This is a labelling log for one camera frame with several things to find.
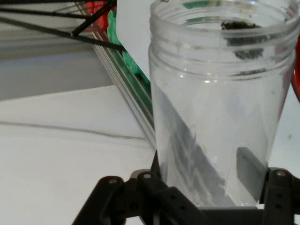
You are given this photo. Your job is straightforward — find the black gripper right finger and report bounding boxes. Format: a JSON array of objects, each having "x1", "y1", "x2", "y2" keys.
[{"x1": 236, "y1": 145, "x2": 300, "y2": 225}]

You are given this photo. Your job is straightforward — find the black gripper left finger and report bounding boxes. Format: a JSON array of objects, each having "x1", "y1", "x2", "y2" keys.
[{"x1": 71, "y1": 149, "x2": 213, "y2": 225}]

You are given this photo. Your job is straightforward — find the clear plastic jar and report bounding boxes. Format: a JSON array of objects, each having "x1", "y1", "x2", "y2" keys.
[{"x1": 149, "y1": 0, "x2": 300, "y2": 208}]

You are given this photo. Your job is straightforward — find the red bowl with black seeds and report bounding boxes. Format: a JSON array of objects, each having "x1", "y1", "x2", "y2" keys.
[{"x1": 290, "y1": 35, "x2": 300, "y2": 104}]

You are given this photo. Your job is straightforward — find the green foam building block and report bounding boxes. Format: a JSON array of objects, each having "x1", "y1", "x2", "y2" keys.
[{"x1": 106, "y1": 10, "x2": 152, "y2": 86}]

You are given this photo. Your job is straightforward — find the black tripod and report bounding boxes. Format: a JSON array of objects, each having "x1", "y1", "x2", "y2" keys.
[{"x1": 0, "y1": 0, "x2": 128, "y2": 53}]

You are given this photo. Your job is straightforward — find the red foam building block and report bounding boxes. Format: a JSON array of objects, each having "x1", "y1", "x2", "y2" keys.
[{"x1": 84, "y1": 0, "x2": 118, "y2": 26}]

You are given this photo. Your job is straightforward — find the aluminium rail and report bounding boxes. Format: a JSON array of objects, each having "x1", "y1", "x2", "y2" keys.
[{"x1": 91, "y1": 30, "x2": 157, "y2": 152}]

